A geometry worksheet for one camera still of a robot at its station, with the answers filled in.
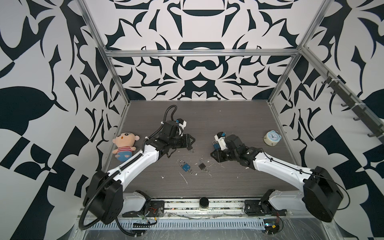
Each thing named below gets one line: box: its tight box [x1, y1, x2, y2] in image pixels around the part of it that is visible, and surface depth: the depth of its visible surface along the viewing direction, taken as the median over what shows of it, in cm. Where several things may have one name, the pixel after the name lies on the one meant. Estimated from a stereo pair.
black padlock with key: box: [198, 158, 209, 172], surface depth 89 cm
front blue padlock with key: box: [179, 160, 193, 175], surface depth 89 cm
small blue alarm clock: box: [263, 130, 282, 147], surface depth 98 cm
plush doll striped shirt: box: [112, 132, 140, 162], surface depth 91 cm
